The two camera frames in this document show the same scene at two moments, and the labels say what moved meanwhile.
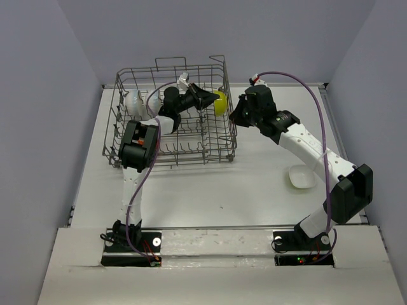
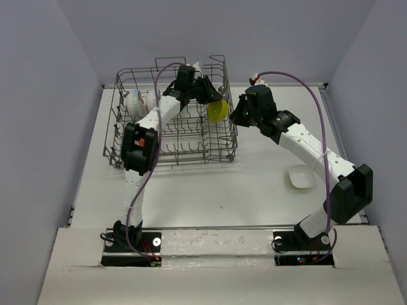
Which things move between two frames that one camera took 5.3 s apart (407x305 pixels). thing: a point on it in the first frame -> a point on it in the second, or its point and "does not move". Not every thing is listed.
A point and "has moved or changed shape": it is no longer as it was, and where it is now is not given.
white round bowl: [134, 104] does not move
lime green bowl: [220, 103] has moved or changed shape
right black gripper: [236, 116] does not move
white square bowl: [302, 176] does not move
